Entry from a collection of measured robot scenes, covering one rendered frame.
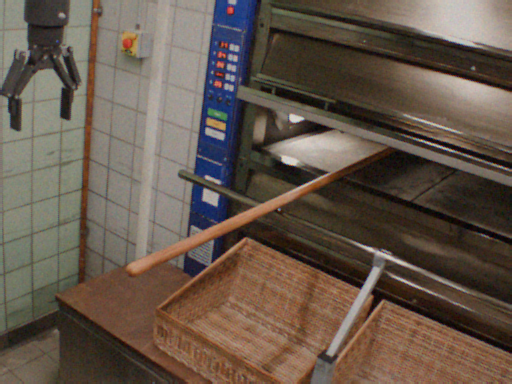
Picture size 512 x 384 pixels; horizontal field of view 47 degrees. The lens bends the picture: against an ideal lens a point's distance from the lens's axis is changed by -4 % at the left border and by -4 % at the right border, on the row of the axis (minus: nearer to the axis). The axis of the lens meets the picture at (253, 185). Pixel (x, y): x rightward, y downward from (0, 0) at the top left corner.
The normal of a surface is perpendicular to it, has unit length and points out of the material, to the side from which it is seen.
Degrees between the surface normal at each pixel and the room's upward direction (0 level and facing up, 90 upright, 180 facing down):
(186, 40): 90
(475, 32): 70
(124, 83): 90
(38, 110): 90
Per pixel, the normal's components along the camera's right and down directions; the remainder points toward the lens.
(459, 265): -0.49, -0.11
